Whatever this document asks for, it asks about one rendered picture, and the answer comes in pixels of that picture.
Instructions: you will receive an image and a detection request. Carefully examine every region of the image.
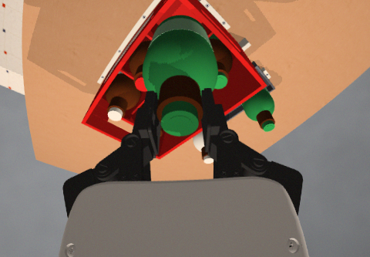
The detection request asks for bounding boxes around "dark grey tray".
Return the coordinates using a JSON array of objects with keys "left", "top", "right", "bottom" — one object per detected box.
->
[{"left": 225, "top": 61, "right": 275, "bottom": 121}]

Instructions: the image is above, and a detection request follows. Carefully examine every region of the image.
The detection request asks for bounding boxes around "green bottle with pale label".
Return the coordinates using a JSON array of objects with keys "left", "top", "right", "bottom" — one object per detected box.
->
[{"left": 241, "top": 87, "right": 275, "bottom": 132}]

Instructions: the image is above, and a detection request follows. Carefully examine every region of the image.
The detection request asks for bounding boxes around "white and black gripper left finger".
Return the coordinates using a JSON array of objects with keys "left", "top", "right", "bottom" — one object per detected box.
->
[{"left": 63, "top": 91, "right": 161, "bottom": 217}]

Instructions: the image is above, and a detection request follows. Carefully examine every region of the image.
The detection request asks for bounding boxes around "cream bottle with grey label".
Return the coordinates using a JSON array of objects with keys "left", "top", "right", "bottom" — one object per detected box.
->
[{"left": 193, "top": 131, "right": 214, "bottom": 164}]

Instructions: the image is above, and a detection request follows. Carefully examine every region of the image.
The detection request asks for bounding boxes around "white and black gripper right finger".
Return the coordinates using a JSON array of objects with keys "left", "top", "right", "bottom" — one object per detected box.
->
[{"left": 201, "top": 88, "right": 303, "bottom": 215}]

